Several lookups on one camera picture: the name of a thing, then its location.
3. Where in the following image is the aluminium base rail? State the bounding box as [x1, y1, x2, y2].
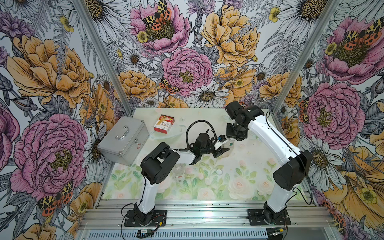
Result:
[77, 200, 341, 240]

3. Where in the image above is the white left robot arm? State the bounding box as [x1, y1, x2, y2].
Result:
[131, 133, 230, 226]

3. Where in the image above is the small green circuit board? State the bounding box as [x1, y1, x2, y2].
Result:
[136, 229, 153, 239]

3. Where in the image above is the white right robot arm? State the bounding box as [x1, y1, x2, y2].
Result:
[225, 101, 313, 225]

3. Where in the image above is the silver metal case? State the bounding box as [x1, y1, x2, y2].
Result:
[98, 117, 149, 166]

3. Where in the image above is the clear bottle white label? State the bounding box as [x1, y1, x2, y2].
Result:
[173, 164, 186, 184]

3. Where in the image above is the red cigarette box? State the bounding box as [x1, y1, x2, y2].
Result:
[154, 115, 175, 134]

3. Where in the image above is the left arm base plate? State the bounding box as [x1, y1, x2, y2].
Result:
[124, 210, 168, 227]

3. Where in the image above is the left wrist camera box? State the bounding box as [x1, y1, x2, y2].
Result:
[214, 135, 229, 150]

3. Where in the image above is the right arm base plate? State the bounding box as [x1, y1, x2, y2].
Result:
[246, 209, 292, 226]

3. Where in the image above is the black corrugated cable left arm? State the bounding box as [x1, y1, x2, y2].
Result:
[185, 119, 218, 149]

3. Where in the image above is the left aluminium corner post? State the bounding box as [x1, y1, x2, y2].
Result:
[74, 1, 133, 117]

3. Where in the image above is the aluminium corner post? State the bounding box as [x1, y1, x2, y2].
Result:
[272, 1, 340, 113]
[74, 1, 133, 117]

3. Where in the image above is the right aluminium corner post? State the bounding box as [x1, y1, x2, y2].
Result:
[272, 1, 340, 113]

